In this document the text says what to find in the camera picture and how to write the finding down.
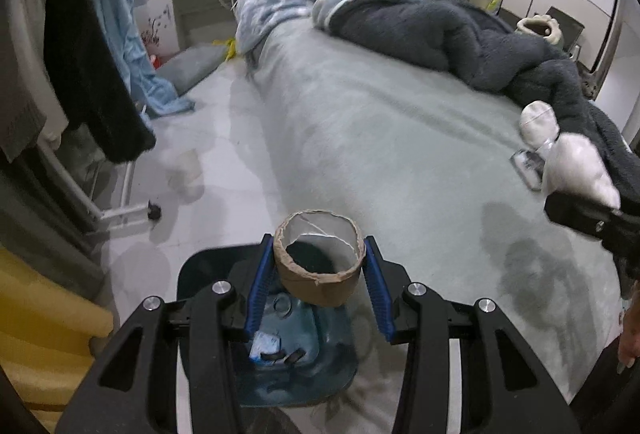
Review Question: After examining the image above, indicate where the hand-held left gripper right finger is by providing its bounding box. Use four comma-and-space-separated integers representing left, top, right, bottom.
364, 235, 583, 434

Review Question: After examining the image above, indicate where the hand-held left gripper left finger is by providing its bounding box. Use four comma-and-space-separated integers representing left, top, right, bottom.
55, 234, 276, 434

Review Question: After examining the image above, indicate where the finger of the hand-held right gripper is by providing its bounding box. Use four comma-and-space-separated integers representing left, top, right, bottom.
544, 191, 640, 260

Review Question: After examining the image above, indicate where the white sock ball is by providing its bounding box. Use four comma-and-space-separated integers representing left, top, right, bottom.
541, 133, 622, 210

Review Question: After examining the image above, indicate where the cardboard tape core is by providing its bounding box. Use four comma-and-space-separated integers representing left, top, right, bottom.
273, 210, 366, 307

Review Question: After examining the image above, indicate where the blue tissue packet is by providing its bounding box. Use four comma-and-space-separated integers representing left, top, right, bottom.
249, 331, 281, 365

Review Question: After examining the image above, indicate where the black curved plastic piece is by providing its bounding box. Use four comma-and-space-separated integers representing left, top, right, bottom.
262, 349, 307, 365

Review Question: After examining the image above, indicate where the dark teal trash bin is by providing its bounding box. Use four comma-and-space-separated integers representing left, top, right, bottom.
178, 243, 411, 410

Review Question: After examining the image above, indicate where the person's right hand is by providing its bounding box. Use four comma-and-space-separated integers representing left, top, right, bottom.
618, 295, 640, 375

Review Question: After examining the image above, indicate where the white glove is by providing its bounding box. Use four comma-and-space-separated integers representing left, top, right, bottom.
519, 100, 561, 149

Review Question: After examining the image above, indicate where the dark cloth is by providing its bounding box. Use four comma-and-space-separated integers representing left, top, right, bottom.
570, 344, 640, 421

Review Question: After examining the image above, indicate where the grey cat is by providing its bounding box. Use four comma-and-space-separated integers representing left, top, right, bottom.
575, 64, 603, 101

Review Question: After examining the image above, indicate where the white clothes rack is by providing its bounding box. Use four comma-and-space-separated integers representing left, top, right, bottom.
10, 0, 164, 235

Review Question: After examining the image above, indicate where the grey upholstered bed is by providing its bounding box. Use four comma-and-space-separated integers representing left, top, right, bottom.
235, 0, 640, 415

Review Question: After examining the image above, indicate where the dark chair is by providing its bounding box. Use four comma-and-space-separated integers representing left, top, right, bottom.
545, 5, 586, 61

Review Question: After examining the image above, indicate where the dark grey fleece blanket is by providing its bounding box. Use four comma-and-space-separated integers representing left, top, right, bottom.
327, 0, 640, 210

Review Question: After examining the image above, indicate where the yellow foam pad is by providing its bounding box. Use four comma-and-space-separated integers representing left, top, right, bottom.
0, 246, 115, 416

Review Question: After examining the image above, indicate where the grey floor cushion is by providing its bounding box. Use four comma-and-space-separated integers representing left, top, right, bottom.
155, 45, 231, 96

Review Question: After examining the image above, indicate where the small yellow object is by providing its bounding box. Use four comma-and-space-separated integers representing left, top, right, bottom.
212, 39, 239, 63

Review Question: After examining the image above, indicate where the black long garment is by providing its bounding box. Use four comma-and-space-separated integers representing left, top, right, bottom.
45, 0, 157, 164

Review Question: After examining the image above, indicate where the grey hanging coat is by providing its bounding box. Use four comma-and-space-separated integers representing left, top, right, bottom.
0, 0, 68, 162

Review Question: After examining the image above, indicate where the hanging light blue towel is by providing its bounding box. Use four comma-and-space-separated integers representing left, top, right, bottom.
89, 0, 196, 120

